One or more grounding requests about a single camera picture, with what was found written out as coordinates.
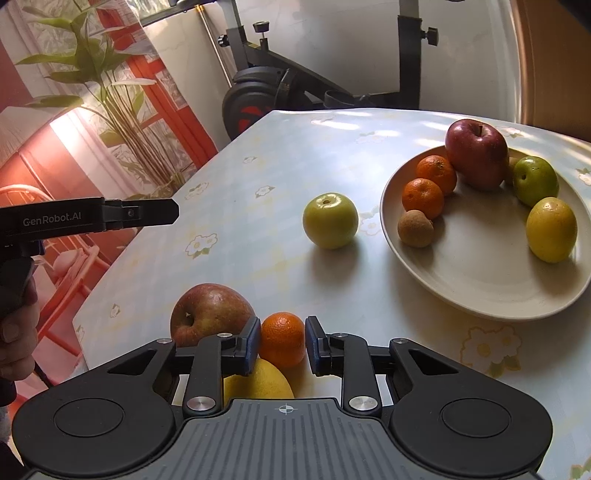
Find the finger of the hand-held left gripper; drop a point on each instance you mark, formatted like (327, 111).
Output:
(152, 212)

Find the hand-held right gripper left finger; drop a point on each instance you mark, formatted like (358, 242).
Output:
(251, 344)

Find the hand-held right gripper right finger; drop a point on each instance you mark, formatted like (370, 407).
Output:
(313, 344)

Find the orange tangerine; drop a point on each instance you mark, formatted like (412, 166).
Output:
(436, 171)
(422, 197)
(282, 339)

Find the yellow lemon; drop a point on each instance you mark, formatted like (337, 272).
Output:
(258, 381)

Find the dull reddish brown apple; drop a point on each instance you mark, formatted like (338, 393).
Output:
(207, 311)

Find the green apple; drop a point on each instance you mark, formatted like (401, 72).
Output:
(535, 180)
(330, 221)

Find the small brown kiwi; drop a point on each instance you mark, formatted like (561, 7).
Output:
(415, 228)

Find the cream round plate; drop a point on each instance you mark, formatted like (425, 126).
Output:
(475, 267)

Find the large dark red apple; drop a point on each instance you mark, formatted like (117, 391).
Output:
(478, 152)

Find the person's left hand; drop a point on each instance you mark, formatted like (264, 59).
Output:
(18, 341)

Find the black exercise bike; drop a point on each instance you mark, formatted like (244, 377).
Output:
(258, 92)

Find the wooden chair back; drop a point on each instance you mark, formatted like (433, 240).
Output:
(554, 69)

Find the metal wall pipe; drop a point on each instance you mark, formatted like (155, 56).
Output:
(214, 46)

